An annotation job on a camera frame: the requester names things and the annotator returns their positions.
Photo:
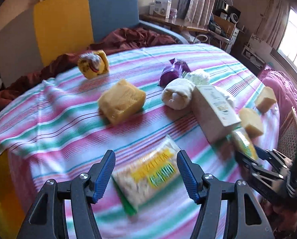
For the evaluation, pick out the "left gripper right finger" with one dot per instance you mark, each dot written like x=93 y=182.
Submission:
x=244 y=219

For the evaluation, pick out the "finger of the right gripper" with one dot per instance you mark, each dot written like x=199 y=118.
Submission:
x=254 y=167
x=276 y=159

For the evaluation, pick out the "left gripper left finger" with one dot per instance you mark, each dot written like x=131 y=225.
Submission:
x=46 y=216

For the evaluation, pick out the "yellow sponge block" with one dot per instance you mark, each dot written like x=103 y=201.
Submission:
x=265 y=100
x=251 y=122

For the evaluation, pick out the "white carton box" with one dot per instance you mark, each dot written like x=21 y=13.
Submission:
x=214 y=114

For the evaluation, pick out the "yellow green snack packet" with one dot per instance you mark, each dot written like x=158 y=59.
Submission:
x=139 y=181

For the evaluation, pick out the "purple snack packet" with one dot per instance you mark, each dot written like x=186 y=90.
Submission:
x=174 y=71

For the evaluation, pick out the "large yellow sponge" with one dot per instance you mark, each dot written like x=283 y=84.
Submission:
x=121 y=101

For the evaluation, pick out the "pink quilt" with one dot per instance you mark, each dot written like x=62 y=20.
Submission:
x=284 y=90

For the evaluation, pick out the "cream rolled towel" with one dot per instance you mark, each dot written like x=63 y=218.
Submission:
x=178 y=93

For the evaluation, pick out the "striped bed sheet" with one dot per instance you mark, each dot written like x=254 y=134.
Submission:
x=56 y=131

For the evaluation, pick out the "pink curtain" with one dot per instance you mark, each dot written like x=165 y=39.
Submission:
x=199 y=12

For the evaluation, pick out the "wooden desk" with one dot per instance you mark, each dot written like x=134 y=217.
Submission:
x=177 y=24

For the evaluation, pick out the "maroon blanket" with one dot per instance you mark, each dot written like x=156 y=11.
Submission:
x=120 y=40

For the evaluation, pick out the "white appliance box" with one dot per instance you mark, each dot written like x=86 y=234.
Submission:
x=162 y=8

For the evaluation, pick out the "grey yellow blue headboard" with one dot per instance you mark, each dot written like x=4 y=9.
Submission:
x=37 y=36

